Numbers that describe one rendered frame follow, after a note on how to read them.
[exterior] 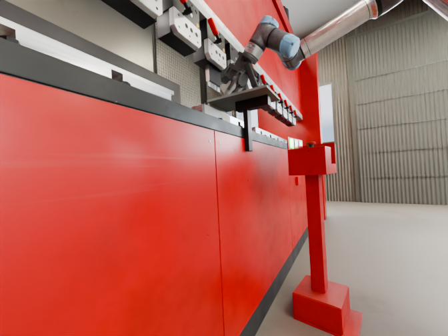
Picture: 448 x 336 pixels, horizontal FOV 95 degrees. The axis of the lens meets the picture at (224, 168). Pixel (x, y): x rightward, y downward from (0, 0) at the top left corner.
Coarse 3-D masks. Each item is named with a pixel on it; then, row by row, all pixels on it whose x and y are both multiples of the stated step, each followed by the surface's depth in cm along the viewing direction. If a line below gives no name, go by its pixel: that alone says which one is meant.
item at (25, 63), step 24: (0, 48) 26; (24, 48) 28; (0, 72) 26; (24, 72) 27; (48, 72) 30; (72, 72) 32; (96, 96) 35; (120, 96) 39; (144, 96) 44; (192, 120) 57; (216, 120) 68
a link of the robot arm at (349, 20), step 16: (368, 0) 74; (384, 0) 71; (400, 0) 70; (352, 16) 77; (368, 16) 76; (320, 32) 82; (336, 32) 80; (304, 48) 85; (320, 48) 85; (288, 64) 90
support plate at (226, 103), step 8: (256, 88) 76; (264, 88) 76; (224, 96) 83; (232, 96) 82; (240, 96) 82; (248, 96) 83; (256, 96) 83; (272, 96) 84; (216, 104) 91; (224, 104) 91; (232, 104) 92
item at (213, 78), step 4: (208, 64) 92; (208, 68) 92; (212, 68) 94; (208, 72) 92; (212, 72) 94; (216, 72) 97; (208, 76) 92; (212, 76) 94; (216, 76) 97; (220, 76) 100; (208, 80) 92; (212, 80) 94; (216, 80) 97; (220, 80) 100; (208, 84) 92; (212, 84) 95; (216, 84) 97; (220, 84) 100; (216, 88) 98
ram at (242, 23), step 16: (192, 0) 79; (208, 0) 89; (224, 0) 101; (240, 0) 118; (256, 0) 142; (208, 16) 88; (224, 16) 100; (240, 16) 117; (256, 16) 140; (272, 16) 175; (224, 32) 100; (240, 32) 116; (272, 64) 168; (272, 80) 166; (288, 80) 216; (288, 96) 212
